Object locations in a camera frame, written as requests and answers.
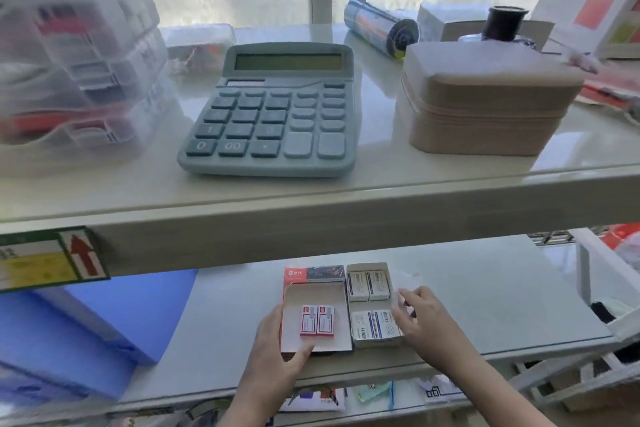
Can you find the stack of clear plastic drawers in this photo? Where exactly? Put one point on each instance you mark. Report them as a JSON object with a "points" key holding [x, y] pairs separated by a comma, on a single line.
{"points": [[75, 51]]}

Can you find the small red-white staple box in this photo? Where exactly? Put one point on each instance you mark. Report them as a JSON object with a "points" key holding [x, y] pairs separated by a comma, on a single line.
{"points": [[326, 320], [308, 320]]}

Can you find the white printed packet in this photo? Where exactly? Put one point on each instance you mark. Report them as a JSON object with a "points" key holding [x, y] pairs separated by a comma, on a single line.
{"points": [[442, 389]]}

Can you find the black cloth item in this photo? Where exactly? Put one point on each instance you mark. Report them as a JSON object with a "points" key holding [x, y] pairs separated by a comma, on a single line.
{"points": [[606, 311]]}

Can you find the person's right hand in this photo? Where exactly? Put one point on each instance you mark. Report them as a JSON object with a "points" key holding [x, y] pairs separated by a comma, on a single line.
{"points": [[435, 329]]}

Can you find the person's left hand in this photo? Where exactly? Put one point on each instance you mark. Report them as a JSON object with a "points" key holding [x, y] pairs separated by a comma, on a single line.
{"points": [[280, 361]]}

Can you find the small clear plastic box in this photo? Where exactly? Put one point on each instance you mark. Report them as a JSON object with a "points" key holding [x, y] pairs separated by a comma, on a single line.
{"points": [[200, 49]]}

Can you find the blue folder box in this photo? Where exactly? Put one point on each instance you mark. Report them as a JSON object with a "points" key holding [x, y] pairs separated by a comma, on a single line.
{"points": [[90, 326]]}

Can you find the green paper item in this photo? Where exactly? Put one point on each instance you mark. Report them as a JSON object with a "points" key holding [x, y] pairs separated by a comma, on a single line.
{"points": [[375, 390]]}

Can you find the small white staple box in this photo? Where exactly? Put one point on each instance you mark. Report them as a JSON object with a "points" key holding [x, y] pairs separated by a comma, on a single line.
{"points": [[386, 324], [357, 285], [378, 284], [362, 325]]}

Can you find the person's left forearm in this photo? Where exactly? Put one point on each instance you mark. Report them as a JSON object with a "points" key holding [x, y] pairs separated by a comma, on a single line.
{"points": [[260, 404]]}

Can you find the red and black packet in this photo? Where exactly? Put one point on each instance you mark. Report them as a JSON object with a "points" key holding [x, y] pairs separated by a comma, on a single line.
{"points": [[312, 399]]}

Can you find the rolled clear film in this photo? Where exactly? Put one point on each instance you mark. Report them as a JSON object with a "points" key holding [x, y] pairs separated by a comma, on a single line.
{"points": [[380, 26]]}

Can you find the black-capped ink bottle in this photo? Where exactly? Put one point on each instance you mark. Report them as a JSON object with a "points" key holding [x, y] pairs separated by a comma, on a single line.
{"points": [[505, 24]]}

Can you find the orange plastic bag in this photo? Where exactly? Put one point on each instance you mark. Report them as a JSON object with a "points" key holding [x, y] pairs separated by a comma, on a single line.
{"points": [[622, 241]]}

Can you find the white metal shelf unit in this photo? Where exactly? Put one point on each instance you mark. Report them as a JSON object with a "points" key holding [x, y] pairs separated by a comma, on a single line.
{"points": [[320, 211]]}

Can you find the yellow shelf label red arrow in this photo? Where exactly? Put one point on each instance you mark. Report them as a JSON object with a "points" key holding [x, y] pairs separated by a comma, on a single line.
{"points": [[50, 261]]}

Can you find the person's left thumb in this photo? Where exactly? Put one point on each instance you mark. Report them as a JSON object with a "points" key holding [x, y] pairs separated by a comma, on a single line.
{"points": [[276, 322]]}

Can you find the grey-blue desk calculator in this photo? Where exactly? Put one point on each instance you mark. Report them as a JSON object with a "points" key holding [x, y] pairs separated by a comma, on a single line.
{"points": [[270, 111]]}

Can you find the person's right forearm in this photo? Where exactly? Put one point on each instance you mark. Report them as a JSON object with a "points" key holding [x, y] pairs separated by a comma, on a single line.
{"points": [[475, 386]]}

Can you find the red plastic packets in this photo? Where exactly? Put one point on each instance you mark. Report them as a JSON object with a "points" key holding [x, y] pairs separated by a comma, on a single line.
{"points": [[612, 86]]}

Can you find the beige zip case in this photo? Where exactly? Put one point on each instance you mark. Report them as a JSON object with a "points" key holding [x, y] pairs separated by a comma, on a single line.
{"points": [[485, 101]]}

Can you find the person's right thumb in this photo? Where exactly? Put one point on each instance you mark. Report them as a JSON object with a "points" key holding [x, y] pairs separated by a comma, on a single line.
{"points": [[401, 320]]}

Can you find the red-topped cardboard box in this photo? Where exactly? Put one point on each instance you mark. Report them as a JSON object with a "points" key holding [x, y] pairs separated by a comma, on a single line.
{"points": [[315, 294]]}

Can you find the white cardboard box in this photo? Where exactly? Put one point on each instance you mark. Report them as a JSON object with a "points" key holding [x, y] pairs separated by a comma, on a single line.
{"points": [[445, 21], [375, 304]]}

